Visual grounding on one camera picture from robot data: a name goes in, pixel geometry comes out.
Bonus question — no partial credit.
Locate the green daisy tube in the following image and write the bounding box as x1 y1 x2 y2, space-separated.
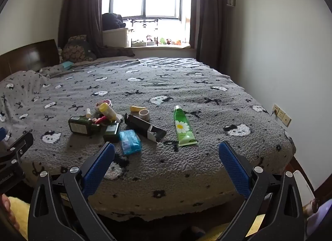
173 105 198 147

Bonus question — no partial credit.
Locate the brown curtain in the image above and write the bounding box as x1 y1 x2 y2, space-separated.
189 0 229 67
57 0 115 57

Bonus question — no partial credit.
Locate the round pink-lidded tin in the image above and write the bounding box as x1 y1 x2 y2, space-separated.
95 99 113 109

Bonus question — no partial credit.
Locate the cream yellow-capped bottle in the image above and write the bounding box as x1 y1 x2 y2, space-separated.
99 102 121 123

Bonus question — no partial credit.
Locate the pink red tube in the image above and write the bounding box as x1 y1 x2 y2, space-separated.
92 115 108 127

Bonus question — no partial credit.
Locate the person's left hand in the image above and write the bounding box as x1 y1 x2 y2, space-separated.
0 194 21 231

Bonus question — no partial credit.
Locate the yellow fluffy blanket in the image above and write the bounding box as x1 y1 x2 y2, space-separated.
6 196 262 241

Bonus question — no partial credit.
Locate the white windowsill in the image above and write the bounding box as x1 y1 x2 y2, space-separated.
127 42 192 50

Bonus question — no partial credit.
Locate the white storage box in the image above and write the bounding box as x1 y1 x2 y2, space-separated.
102 28 129 48

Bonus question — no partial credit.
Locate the small dark green box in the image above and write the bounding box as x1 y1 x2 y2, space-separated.
103 122 121 143

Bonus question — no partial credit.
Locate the black wire rack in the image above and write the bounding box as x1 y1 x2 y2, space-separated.
129 18 159 45

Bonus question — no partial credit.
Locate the dark clothes pile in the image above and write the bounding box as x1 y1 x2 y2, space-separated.
102 13 127 31

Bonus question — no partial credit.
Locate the wooden headboard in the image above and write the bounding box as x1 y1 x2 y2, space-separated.
0 39 61 82

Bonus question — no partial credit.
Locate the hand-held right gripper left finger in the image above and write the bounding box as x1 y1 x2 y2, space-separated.
27 142 117 241

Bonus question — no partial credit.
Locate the dark green bottle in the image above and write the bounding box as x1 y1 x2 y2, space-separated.
68 116 100 136

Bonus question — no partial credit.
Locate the blue tissue pack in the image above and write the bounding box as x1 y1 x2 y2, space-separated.
119 129 142 156

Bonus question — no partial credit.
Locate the patterned brown pillow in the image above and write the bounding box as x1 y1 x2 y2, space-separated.
61 35 98 64

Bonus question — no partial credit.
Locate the grey printed blanket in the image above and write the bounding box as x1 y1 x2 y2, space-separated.
0 57 296 222

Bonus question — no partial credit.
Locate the long black box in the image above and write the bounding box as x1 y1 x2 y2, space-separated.
124 113 167 143

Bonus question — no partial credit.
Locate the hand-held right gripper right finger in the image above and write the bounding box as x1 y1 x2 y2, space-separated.
218 141 306 241

